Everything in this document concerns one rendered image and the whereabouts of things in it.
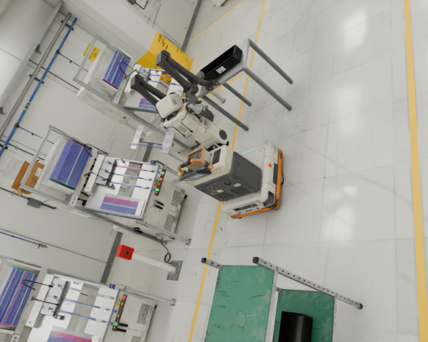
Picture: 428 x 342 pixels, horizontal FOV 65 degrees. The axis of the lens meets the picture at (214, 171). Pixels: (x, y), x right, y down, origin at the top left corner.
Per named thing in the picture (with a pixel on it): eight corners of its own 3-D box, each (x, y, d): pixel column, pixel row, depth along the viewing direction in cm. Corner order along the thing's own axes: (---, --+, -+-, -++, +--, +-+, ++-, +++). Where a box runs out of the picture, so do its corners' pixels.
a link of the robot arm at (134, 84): (125, 86, 307) (131, 81, 301) (131, 77, 315) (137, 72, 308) (162, 117, 328) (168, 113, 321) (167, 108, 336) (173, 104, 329)
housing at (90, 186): (109, 160, 421) (104, 155, 408) (95, 196, 400) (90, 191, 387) (103, 159, 422) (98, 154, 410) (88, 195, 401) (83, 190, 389)
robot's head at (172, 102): (174, 110, 290) (166, 94, 289) (160, 119, 305) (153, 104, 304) (185, 106, 301) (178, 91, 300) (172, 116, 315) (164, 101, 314)
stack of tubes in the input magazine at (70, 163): (91, 150, 399) (70, 138, 385) (75, 188, 378) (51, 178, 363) (87, 152, 408) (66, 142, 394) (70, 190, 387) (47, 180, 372)
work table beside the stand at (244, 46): (291, 109, 380) (244, 67, 337) (246, 131, 428) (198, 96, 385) (293, 80, 402) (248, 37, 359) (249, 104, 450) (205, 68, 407)
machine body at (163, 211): (189, 192, 465) (152, 173, 432) (176, 241, 435) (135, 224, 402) (163, 198, 512) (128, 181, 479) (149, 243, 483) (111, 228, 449)
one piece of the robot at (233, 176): (269, 197, 319) (204, 157, 275) (229, 208, 357) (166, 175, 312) (272, 167, 336) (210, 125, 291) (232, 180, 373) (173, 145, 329)
